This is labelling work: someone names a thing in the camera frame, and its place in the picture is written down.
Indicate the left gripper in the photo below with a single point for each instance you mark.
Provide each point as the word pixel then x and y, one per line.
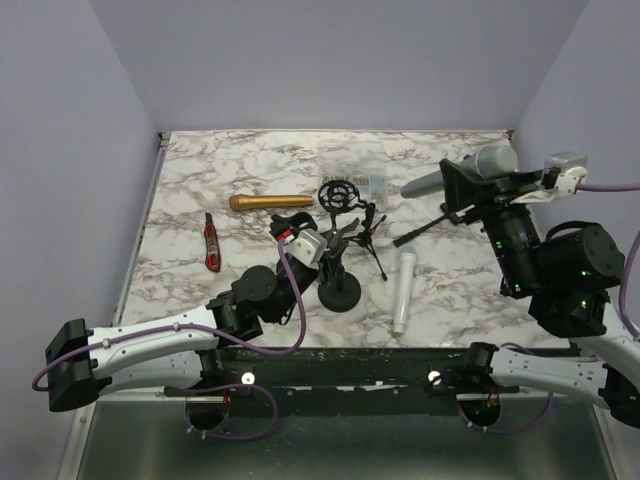
pixel 334 251

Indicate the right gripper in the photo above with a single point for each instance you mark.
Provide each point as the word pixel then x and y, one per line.
pixel 461 188

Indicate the silver microphone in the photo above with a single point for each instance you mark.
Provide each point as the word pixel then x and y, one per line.
pixel 489 162

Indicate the black shock-mount tripod stand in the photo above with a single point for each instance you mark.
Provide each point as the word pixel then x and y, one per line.
pixel 352 215

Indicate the black round-base mic stand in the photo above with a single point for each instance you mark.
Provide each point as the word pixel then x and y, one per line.
pixel 282 227

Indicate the white microphone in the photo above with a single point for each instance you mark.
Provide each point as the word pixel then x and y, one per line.
pixel 404 282

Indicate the gold microphone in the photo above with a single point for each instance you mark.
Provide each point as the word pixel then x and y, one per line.
pixel 247 202

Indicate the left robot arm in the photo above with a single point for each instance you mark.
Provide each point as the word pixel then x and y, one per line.
pixel 83 363

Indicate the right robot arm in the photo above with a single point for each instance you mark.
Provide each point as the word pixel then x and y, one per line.
pixel 566 276

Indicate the clear screw organizer box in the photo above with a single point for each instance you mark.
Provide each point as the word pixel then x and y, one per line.
pixel 362 163

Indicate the red utility knife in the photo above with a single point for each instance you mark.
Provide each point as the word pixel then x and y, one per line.
pixel 212 254

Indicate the black T-handle tool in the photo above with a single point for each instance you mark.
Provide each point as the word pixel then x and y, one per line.
pixel 446 215

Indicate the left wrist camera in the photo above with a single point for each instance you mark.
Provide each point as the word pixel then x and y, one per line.
pixel 308 248

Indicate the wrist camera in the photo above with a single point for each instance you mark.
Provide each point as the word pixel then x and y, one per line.
pixel 563 172
pixel 308 248

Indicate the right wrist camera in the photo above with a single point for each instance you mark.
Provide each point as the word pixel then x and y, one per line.
pixel 563 172

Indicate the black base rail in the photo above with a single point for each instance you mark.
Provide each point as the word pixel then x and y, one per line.
pixel 346 381

